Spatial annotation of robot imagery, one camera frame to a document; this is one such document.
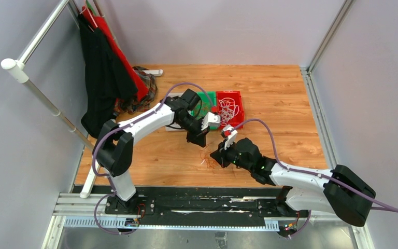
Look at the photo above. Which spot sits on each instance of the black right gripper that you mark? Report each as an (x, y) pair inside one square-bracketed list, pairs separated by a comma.
[(221, 155)]

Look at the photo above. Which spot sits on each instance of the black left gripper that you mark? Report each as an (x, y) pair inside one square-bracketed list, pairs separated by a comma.
[(199, 137)]

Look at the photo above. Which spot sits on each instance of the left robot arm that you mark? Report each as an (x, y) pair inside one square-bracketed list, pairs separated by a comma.
[(116, 141)]

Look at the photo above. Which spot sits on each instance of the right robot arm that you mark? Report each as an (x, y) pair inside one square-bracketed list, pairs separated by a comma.
[(338, 191)]

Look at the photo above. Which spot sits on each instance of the white plastic bin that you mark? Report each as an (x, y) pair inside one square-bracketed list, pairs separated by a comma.
[(174, 127)]

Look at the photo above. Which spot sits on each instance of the green plastic bin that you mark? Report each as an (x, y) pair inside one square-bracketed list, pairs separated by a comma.
[(206, 103)]

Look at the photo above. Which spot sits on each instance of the red plastic bin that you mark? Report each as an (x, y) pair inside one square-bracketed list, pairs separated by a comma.
[(230, 108)]

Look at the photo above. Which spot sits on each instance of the plaid red blue cloth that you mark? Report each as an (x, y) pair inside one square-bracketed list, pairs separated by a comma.
[(120, 104)]

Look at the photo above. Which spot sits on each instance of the red garment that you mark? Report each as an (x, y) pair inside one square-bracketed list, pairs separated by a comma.
[(99, 22)]

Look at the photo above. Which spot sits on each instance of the black garment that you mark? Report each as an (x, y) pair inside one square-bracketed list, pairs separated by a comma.
[(106, 78)]

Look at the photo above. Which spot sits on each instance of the silver clothes rack pole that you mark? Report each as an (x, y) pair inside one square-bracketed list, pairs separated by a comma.
[(50, 70)]

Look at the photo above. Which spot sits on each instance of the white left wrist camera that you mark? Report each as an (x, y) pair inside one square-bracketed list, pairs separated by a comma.
[(210, 120)]

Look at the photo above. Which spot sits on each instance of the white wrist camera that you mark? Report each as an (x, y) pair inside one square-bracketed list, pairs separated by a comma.
[(210, 120), (229, 133)]

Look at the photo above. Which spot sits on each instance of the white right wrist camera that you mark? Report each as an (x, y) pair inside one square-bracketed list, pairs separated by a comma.
[(229, 133)]

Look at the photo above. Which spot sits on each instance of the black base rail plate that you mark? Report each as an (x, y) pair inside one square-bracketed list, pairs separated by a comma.
[(213, 206)]

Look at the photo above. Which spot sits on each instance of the aluminium frame rail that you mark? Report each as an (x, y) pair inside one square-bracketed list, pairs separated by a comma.
[(332, 78)]

